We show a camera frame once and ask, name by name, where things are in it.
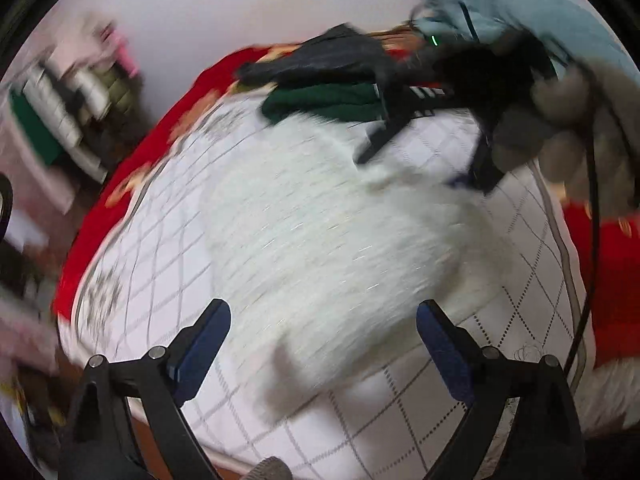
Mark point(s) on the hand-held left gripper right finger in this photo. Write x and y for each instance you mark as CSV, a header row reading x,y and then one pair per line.
x,y
445,355

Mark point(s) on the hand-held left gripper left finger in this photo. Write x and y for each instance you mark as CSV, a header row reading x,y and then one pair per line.
x,y
200,355

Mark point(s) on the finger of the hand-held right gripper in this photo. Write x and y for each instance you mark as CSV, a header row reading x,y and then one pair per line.
x,y
382,132
482,170

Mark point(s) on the white fluffy jacket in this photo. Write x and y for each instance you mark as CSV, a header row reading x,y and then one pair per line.
x,y
325,240

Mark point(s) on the person's left forearm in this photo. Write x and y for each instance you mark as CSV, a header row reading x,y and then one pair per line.
x,y
270,470

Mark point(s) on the person's right forearm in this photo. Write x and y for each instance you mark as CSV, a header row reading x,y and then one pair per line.
x,y
575,135

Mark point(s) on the shelf of folded clothes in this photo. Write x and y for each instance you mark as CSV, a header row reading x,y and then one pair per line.
x,y
60,110

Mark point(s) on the green garment with white stripes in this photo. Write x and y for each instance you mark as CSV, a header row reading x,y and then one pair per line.
x,y
320,102

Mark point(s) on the black shiny jacket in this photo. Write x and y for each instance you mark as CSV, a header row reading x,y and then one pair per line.
x,y
325,55

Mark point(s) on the blue duvet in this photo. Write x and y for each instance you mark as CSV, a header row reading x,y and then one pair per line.
x,y
550,5

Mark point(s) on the white diamond-pattern mat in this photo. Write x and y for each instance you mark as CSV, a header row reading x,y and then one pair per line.
x,y
150,260

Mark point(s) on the red floral blanket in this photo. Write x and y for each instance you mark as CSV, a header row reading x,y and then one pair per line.
x,y
615,280

